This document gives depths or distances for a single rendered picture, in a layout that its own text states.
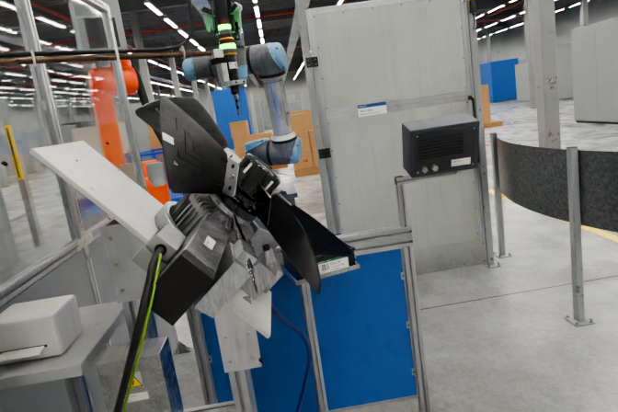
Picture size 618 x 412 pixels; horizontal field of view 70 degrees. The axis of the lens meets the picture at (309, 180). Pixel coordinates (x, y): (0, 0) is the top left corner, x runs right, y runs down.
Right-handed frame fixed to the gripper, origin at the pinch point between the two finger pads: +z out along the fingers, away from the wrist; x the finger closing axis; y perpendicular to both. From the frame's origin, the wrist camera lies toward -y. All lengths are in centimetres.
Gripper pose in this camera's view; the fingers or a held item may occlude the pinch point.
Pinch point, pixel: (219, 5)
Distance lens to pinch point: 127.4
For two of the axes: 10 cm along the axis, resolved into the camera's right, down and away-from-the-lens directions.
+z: 0.8, 1.6, -9.8
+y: 1.4, 9.8, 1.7
